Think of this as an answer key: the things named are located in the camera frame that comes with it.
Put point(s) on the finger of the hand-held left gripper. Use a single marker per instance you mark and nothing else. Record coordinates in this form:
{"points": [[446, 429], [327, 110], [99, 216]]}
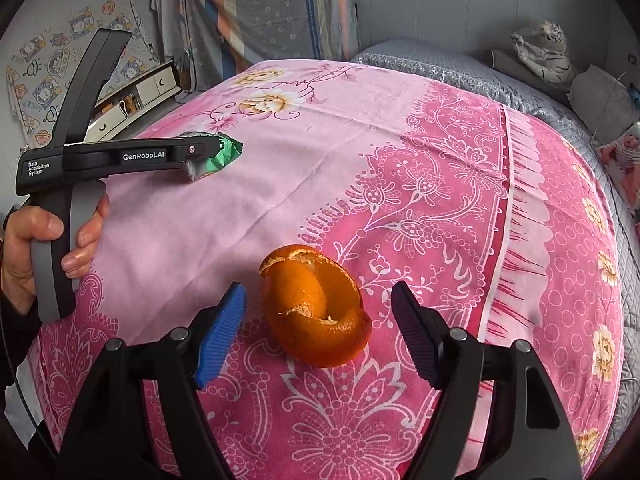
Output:
{"points": [[210, 150]]}

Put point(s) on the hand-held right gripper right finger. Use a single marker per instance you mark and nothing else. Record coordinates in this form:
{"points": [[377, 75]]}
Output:
{"points": [[415, 335]]}

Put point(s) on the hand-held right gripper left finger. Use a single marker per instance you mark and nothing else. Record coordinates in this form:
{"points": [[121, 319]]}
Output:
{"points": [[220, 330]]}

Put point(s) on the green and silver snack packet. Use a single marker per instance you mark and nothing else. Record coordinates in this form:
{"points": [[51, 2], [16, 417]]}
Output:
{"points": [[216, 166]]}

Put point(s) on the orange peel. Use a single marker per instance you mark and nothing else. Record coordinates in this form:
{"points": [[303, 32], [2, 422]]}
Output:
{"points": [[340, 300]]}

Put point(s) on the person's left hand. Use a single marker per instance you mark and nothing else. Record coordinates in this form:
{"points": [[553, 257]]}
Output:
{"points": [[20, 260]]}

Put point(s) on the white cabinet with drawers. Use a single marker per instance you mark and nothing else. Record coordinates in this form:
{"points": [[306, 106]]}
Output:
{"points": [[155, 82]]}

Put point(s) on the pink floral blanket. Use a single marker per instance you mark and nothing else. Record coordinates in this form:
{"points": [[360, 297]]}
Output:
{"points": [[350, 135]]}

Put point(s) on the grey hanging garment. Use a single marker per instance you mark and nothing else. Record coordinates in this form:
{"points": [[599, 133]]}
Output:
{"points": [[167, 10]]}

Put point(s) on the striped hanging cloth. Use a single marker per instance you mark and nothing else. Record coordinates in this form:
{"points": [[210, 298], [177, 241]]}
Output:
{"points": [[280, 10]]}

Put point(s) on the baby print pillow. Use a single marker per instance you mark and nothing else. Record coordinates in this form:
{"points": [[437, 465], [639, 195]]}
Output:
{"points": [[620, 155]]}

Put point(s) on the tiger plush toy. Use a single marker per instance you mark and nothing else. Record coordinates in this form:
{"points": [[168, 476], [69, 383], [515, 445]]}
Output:
{"points": [[550, 55]]}

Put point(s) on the cartoon print wall cloth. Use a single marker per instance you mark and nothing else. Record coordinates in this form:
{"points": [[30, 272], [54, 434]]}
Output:
{"points": [[40, 60]]}

